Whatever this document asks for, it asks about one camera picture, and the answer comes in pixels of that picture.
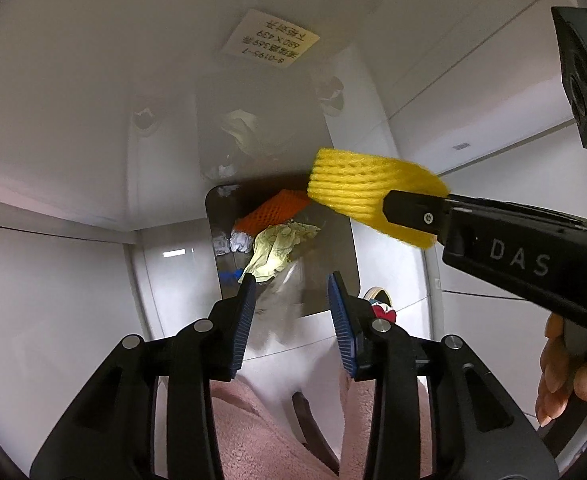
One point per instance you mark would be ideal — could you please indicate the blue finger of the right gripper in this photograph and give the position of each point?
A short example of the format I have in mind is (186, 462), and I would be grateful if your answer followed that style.
(420, 212)

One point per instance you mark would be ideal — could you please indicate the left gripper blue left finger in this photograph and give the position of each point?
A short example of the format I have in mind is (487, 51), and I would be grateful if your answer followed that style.
(108, 430)

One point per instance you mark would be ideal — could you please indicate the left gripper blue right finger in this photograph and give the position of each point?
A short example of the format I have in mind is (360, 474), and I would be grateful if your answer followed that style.
(477, 429)

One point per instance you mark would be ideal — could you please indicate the yellow foam fruit net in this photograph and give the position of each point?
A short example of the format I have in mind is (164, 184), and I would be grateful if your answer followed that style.
(355, 185)

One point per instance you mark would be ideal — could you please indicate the clear plastic wrap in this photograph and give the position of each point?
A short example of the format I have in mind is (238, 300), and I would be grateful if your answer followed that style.
(278, 310)

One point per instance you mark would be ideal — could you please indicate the grey trash bin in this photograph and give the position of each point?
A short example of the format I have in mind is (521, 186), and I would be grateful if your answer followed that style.
(302, 251)

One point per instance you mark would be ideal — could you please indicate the right hand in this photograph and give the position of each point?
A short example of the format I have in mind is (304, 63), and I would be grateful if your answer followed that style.
(561, 376)

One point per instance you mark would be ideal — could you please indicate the right red white slipper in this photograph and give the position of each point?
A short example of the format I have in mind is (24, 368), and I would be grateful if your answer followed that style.
(381, 304)

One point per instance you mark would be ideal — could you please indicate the orange foam fruit net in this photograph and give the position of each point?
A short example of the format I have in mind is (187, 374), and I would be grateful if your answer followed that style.
(277, 210)

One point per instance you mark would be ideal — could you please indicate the pink fuzzy trousers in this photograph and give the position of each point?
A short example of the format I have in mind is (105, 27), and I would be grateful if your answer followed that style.
(253, 446)

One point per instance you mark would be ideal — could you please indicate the yellow crumpled paper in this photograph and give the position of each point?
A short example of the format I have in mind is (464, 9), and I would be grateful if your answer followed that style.
(273, 249)

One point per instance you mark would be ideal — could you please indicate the white label sticker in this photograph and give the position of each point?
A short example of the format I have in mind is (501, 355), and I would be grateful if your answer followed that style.
(264, 38)

